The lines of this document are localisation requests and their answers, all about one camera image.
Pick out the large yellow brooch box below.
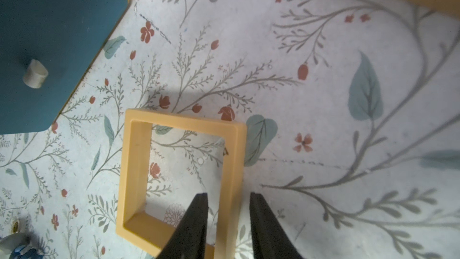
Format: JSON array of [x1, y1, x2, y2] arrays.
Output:
[[116, 109, 247, 259]]

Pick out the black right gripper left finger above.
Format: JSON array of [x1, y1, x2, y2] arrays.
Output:
[[157, 193, 208, 259]]

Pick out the teal three-drawer cabinet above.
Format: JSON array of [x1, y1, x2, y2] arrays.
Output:
[[1, 0, 129, 134]]

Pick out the small blue brooch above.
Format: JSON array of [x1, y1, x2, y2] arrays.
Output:
[[0, 217, 44, 259]]

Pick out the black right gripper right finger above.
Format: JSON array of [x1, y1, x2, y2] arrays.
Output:
[[249, 193, 302, 259]]

